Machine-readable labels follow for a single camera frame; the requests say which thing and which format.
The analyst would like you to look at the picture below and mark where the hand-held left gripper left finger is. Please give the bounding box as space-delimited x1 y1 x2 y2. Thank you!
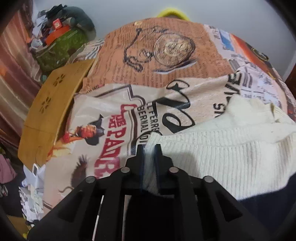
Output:
28 144 145 241

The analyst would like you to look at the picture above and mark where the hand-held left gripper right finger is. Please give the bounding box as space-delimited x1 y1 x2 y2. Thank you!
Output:
155 144 262 241

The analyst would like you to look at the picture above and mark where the navy and cream striped sweater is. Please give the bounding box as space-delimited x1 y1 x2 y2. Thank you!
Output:
142 94 296 241

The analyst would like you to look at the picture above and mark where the pile of clothes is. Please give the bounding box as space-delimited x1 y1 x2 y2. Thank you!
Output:
26 6 70 49

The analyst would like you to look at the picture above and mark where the printed blanket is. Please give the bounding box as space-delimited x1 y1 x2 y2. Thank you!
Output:
43 20 296 209

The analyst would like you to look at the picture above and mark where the wooden lap desk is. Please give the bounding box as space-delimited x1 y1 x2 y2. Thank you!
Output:
18 59 96 167

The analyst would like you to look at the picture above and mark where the pile of papers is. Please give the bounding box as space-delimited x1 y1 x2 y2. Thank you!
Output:
18 163 47 220

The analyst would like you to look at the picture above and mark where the pink cloth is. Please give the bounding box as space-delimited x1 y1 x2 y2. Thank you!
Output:
0 154 18 183

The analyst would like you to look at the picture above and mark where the green fabric storage box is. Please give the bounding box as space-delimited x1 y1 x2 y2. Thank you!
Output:
35 28 89 72

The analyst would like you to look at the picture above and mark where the orange box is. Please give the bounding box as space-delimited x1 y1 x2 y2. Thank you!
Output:
45 25 71 44

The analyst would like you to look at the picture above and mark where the grey plush toy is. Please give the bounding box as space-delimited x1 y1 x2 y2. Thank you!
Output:
63 7 96 37

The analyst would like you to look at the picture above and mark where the striped brown curtain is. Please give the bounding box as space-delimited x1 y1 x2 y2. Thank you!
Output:
0 9 43 149

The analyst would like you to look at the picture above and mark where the yellow foam ring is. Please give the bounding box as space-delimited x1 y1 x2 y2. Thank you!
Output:
157 8 188 21

